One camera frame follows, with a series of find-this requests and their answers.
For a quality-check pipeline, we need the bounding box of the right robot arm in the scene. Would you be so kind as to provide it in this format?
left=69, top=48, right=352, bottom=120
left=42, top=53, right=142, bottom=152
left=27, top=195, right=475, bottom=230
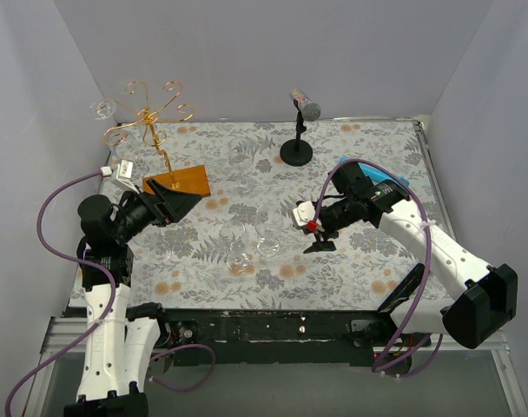
left=293, top=159, right=518, bottom=349

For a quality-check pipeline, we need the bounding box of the blue cylinder toy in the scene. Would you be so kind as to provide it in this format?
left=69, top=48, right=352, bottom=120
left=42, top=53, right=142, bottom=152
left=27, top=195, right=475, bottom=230
left=340, top=156, right=410, bottom=187

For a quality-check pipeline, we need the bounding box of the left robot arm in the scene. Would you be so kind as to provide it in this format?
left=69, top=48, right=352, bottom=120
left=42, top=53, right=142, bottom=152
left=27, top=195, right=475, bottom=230
left=63, top=179, right=201, bottom=416

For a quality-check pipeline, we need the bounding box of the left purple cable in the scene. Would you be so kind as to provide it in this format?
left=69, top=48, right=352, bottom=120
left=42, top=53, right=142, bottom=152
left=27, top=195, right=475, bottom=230
left=3, top=168, right=216, bottom=417

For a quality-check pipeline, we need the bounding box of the purple cable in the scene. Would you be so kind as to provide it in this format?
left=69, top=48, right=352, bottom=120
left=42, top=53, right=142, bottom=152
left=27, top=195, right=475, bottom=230
left=311, top=162, right=444, bottom=378
left=3, top=168, right=216, bottom=417

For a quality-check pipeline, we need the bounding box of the glitter microphone on stand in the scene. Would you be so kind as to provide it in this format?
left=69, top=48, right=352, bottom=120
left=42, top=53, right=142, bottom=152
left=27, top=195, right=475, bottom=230
left=290, top=89, right=321, bottom=122

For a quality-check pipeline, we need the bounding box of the gold wire wine glass rack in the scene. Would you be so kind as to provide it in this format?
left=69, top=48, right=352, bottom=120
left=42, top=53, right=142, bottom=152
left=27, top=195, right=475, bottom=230
left=89, top=81, right=211, bottom=197

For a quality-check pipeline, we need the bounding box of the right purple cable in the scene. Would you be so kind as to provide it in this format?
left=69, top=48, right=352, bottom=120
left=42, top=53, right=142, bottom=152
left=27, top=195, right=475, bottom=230
left=311, top=162, right=444, bottom=378

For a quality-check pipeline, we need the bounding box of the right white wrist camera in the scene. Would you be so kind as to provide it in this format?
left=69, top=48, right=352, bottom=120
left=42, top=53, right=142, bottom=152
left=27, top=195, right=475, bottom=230
left=292, top=201, right=323, bottom=233

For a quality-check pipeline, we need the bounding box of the floral tablecloth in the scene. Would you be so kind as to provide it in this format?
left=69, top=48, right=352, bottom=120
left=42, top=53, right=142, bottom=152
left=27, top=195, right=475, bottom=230
left=68, top=120, right=454, bottom=312

